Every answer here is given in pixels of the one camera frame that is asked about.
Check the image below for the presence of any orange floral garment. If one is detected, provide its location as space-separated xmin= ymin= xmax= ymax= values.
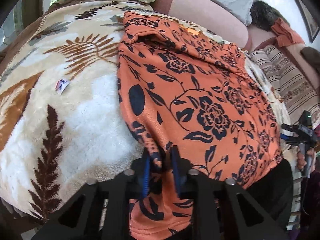
xmin=118 ymin=11 xmax=283 ymax=239

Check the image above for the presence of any person right hand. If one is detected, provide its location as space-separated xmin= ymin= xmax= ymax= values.
xmin=297 ymin=148 xmax=316 ymax=173

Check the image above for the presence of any striped beige pillow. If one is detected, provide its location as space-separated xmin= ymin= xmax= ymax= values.
xmin=251 ymin=45 xmax=319 ymax=129

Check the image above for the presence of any dark brown blanket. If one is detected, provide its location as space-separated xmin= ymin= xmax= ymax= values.
xmin=300 ymin=47 xmax=320 ymax=75

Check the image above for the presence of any leaf pattern fleece blanket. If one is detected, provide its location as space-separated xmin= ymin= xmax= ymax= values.
xmin=1 ymin=0 xmax=283 ymax=220

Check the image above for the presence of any salmon orange towel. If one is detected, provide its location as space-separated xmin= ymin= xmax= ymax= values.
xmin=271 ymin=18 xmax=304 ymax=47

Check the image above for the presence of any black furry garment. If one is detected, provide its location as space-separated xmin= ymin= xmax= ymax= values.
xmin=250 ymin=0 xmax=290 ymax=31

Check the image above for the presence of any small white blanket label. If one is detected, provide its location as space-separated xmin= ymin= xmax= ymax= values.
xmin=55 ymin=78 xmax=69 ymax=95

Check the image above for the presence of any pink bolster cushion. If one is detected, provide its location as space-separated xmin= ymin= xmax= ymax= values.
xmin=151 ymin=0 xmax=252 ymax=50

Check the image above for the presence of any framed wall painting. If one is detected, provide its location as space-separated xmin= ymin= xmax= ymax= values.
xmin=294 ymin=0 xmax=319 ymax=44

